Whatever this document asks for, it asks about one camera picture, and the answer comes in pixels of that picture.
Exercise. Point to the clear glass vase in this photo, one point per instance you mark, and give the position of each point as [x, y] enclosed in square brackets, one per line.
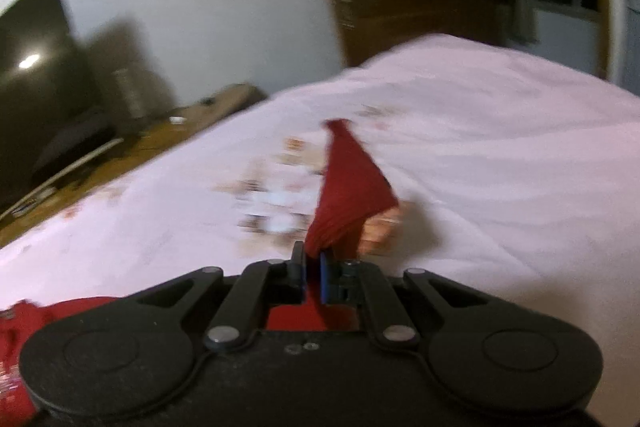
[130, 94]

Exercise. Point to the black curved television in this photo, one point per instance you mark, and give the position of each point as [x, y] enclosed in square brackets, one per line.
[51, 108]

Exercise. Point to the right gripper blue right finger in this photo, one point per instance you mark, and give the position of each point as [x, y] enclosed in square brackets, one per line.
[328, 277]

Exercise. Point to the wooden tv console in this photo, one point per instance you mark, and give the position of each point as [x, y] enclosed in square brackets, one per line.
[119, 156]

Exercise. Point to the white floral bed sheet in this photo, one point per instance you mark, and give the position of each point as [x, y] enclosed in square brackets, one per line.
[515, 175]

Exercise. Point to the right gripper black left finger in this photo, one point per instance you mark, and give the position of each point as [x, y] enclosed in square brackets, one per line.
[297, 273]

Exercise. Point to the red knitted sweater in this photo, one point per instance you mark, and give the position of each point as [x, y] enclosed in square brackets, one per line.
[354, 190]

